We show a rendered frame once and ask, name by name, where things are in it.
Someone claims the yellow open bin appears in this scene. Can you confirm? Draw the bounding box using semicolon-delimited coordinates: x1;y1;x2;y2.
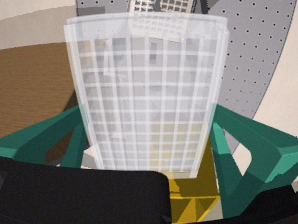
169;137;220;223

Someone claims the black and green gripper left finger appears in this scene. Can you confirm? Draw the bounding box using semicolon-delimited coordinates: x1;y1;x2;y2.
0;105;87;168

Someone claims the grey perforated base plate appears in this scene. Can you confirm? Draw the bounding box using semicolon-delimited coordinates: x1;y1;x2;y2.
75;0;297;119

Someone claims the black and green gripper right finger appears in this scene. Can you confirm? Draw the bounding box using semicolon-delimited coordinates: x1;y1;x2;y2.
209;104;298;218

